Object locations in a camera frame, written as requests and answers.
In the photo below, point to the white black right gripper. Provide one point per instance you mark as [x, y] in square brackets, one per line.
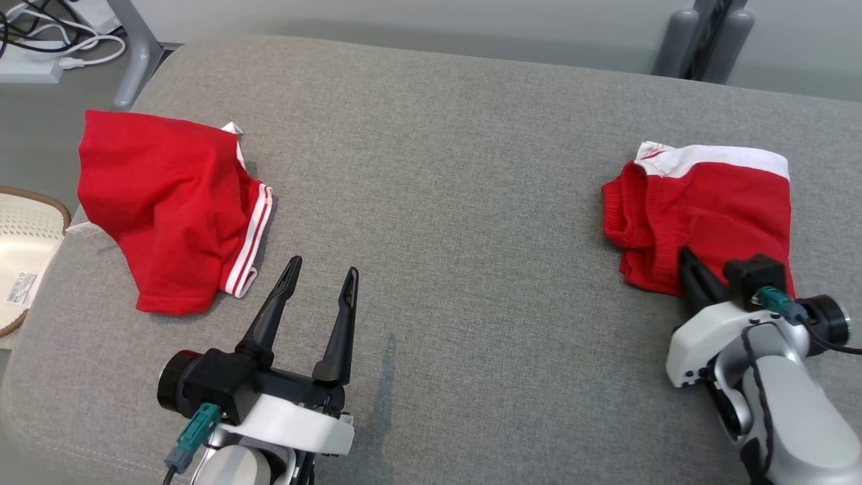
[700, 337]

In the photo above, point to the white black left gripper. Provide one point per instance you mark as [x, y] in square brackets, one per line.
[296, 424]

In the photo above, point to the red shorts with white panel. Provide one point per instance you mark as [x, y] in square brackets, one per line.
[720, 215]

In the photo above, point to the red shirt with white sleeve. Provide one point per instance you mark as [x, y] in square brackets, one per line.
[161, 202]

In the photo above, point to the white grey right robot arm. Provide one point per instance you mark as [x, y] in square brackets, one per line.
[801, 411]

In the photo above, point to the white perforated laundry basket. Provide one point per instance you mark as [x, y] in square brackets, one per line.
[23, 242]

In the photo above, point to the grey metal desk leg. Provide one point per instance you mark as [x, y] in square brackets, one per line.
[138, 47]

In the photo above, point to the white power adapter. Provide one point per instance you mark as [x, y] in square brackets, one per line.
[94, 12]

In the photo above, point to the white power strip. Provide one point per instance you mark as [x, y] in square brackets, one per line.
[27, 67]

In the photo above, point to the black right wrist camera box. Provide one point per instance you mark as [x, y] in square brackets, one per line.
[754, 279]

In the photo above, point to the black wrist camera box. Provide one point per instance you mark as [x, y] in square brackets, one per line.
[754, 279]
[215, 380]

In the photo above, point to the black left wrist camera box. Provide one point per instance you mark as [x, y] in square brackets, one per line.
[215, 380]

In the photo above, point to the grey metal partition post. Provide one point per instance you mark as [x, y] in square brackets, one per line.
[731, 44]
[677, 40]

